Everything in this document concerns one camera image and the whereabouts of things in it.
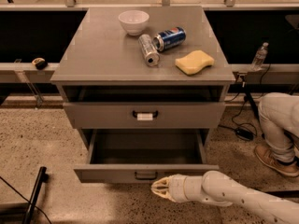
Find yellow sponge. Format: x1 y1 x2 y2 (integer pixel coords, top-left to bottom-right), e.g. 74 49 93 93
175 50 215 76

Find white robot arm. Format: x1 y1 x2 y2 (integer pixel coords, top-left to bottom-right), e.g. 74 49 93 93
151 171 299 224

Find blue pepsi can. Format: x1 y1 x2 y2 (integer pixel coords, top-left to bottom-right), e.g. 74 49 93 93
153 27 186 51

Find white ceramic bowl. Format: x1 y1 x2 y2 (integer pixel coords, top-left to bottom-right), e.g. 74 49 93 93
119 10 150 35

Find black power adapter with cables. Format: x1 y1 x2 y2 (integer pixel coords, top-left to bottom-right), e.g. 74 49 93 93
218 63 272 142

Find black floor cable left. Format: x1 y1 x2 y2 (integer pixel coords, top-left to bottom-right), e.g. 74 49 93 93
0 175 52 224

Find black chair base leg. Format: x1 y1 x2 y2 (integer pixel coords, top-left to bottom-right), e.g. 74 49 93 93
266 190 299 198

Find tan sneaker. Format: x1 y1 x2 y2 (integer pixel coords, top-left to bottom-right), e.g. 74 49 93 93
254 146 299 177

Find clear plastic water bottle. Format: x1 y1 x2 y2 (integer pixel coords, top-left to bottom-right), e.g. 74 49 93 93
251 42 269 71

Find grey drawer cabinet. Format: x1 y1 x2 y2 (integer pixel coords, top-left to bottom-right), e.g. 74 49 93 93
51 7 234 144

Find upper grey drawer front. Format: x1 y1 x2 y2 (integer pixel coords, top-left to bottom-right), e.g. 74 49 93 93
64 102 225 129

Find small black yellow tape measure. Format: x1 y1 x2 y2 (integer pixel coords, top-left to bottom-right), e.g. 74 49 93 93
32 58 48 70

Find silver soda can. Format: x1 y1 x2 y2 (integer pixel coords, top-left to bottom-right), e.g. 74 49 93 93
138 35 160 67

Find grey drawer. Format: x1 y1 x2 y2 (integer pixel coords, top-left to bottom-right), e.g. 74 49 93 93
74 129 219 183
64 102 225 129

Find black metal stand left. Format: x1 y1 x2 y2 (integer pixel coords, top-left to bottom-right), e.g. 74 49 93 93
22 166 49 224

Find person leg light trousers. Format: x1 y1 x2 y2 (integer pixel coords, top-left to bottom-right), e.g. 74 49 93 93
258 92 299 163

